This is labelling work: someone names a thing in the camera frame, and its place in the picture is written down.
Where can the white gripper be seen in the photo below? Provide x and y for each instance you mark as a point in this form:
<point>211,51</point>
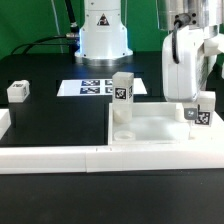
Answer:
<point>183,81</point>

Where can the white square table top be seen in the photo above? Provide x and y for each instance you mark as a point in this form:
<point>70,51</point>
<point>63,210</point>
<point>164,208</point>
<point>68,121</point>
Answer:
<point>155,123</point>

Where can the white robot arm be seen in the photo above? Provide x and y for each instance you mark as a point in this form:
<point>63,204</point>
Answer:
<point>104,41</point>

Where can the white marker sheet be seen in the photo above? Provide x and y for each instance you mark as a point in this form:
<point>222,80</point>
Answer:
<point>94,87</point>

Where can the white U-shaped obstacle wall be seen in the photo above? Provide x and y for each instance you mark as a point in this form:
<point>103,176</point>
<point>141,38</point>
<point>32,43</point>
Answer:
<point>206,151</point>

